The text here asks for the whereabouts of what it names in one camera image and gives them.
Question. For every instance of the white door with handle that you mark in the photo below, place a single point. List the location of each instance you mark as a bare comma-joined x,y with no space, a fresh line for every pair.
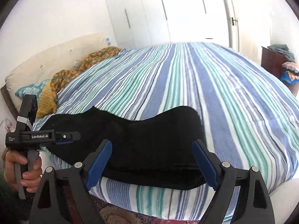
247,25

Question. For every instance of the dark wooden cabinet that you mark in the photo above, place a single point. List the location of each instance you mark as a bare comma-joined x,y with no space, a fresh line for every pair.
272,61

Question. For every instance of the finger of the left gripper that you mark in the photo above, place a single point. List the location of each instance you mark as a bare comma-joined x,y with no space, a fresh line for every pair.
63,142
67,136

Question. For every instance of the green sleeve forearm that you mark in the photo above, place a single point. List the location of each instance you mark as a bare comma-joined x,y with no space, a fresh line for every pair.
11,207

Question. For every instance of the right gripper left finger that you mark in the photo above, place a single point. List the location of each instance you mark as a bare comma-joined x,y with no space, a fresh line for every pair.
63,195

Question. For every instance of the orange floral blanket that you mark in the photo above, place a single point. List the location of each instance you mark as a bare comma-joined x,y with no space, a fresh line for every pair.
48,100

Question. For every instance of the white wardrobe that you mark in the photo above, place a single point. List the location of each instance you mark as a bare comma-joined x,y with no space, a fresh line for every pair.
143,23

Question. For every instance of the striped blue green bedsheet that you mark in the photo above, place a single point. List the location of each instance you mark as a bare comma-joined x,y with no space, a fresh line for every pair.
249,117

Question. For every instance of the beige headboard cushion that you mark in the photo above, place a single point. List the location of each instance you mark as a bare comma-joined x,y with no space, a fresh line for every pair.
45,64

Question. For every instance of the black pants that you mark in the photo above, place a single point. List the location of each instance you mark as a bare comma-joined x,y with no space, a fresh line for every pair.
155,152

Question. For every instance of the pile of clothes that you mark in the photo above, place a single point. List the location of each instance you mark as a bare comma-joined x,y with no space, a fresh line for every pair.
289,73

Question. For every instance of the person's left hand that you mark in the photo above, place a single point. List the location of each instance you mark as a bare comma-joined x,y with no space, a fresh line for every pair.
30,179

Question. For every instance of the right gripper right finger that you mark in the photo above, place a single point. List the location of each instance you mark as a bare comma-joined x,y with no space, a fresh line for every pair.
253,205

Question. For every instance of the teal patterned pillow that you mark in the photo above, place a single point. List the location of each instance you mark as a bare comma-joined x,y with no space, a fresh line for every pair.
32,89

